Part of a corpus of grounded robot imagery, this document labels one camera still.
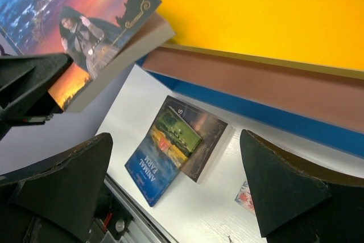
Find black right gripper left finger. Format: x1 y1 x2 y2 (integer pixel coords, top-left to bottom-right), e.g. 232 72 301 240
1 133 113 242

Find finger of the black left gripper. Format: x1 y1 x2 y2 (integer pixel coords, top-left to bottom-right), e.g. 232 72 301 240
1 53 73 126

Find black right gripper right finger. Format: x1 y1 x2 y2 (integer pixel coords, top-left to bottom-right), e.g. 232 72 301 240
240 130 363 242

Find Little Women book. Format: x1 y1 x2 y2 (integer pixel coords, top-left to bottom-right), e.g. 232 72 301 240
235 180 255 215

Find Animal Farm book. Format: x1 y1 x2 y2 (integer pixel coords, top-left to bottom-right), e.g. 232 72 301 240
125 106 202 207

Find A Tale of Two Cities book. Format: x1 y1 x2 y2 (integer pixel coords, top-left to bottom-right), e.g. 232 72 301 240
162 95 234 184

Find blue and yellow bookshelf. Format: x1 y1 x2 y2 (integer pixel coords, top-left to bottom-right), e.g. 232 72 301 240
141 0 363 156

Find aluminium mounting rail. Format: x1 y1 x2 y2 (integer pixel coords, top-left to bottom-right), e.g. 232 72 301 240
86 175 177 242

